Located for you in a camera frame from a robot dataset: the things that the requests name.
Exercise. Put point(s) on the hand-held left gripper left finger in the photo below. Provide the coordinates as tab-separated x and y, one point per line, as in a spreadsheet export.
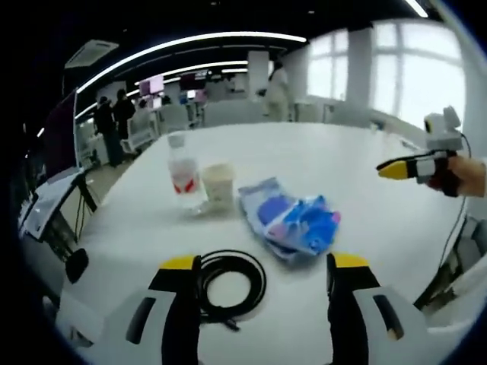
179	315

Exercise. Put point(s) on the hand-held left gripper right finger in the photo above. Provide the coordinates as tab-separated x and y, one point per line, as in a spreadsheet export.
350	315

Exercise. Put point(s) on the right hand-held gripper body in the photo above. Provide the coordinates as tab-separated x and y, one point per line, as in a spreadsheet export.
443	133

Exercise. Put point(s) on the blue plastic packet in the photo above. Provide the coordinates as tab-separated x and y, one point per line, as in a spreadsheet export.
316	224

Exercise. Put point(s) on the white paper cup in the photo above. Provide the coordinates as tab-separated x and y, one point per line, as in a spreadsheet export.
217	186

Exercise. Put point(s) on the clear plastic water bottle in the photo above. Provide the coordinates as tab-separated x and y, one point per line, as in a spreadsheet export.
184	178

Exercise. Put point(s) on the white packet with blue oval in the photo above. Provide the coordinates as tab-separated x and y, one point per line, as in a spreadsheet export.
252	194

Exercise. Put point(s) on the person's right hand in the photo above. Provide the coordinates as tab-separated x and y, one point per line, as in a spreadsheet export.
470	176

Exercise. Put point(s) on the wide window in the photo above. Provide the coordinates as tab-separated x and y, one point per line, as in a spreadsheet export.
418	72

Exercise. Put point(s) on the white table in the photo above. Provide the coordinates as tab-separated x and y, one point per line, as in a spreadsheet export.
304	171

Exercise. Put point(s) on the black rounded object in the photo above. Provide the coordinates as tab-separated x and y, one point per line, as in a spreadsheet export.
77	264

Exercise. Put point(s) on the narrow window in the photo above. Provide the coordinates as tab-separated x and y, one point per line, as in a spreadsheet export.
328	64

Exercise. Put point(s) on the white board on stand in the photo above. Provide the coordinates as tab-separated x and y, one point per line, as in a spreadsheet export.
49	205

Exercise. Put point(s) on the white office chair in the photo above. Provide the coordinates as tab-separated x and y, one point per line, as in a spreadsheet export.
141	131

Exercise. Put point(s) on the large dark screen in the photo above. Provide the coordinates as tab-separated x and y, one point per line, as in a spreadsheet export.
61	133

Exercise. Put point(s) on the long ceiling light strip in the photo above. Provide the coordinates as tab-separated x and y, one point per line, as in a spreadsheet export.
182	45

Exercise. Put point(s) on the ceiling air vent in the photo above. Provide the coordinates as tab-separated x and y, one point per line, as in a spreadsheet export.
91	53

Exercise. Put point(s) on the wall monitor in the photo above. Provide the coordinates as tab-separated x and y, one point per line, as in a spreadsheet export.
151	85

